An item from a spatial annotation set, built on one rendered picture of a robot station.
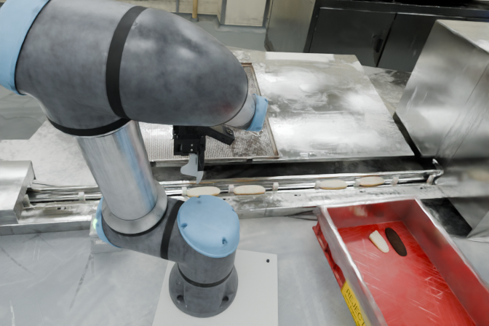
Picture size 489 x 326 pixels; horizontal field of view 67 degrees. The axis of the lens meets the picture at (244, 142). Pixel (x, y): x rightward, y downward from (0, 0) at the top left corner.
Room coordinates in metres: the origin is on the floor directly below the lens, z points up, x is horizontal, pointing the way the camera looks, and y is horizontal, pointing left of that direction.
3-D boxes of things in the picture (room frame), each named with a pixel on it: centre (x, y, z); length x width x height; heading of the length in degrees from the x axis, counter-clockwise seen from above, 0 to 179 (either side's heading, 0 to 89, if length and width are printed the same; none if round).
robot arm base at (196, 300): (0.45, 0.04, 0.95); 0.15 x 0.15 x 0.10
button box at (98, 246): (0.58, 0.31, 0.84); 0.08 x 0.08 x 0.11; 17
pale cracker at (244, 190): (0.81, -0.04, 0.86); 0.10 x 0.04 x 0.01; 107
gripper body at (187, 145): (0.76, 0.14, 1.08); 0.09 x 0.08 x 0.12; 107
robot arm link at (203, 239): (0.45, 0.05, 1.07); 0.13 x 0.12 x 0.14; 83
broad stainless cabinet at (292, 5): (3.38, -1.09, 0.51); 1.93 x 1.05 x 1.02; 107
